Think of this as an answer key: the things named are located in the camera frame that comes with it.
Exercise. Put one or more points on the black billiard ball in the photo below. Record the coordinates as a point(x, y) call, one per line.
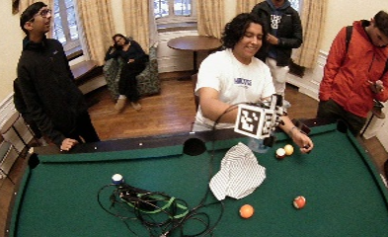
point(307, 147)

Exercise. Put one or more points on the yellow billiard ball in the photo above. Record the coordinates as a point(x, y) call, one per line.
point(288, 149)

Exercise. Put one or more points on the white marker cube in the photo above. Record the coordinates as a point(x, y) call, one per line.
point(251, 121)

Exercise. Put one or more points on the the person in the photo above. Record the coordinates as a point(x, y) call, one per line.
point(228, 82)

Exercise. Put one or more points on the white striped cloth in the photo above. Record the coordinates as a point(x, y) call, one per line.
point(239, 173)

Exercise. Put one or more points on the beige curtain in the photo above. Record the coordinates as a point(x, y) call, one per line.
point(210, 18)
point(138, 23)
point(96, 29)
point(311, 36)

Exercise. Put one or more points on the orange billiard ball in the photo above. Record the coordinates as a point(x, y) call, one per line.
point(245, 211)

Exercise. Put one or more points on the round wooden table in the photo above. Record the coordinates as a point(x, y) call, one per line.
point(194, 42)

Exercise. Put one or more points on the patterned armchair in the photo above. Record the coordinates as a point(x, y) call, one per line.
point(150, 79)

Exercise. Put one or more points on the window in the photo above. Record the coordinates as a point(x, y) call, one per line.
point(66, 23)
point(174, 13)

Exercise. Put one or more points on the blue striped billiard ball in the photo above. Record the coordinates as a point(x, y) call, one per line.
point(118, 178)

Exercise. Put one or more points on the wooden window bench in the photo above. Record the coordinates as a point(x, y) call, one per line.
point(84, 69)

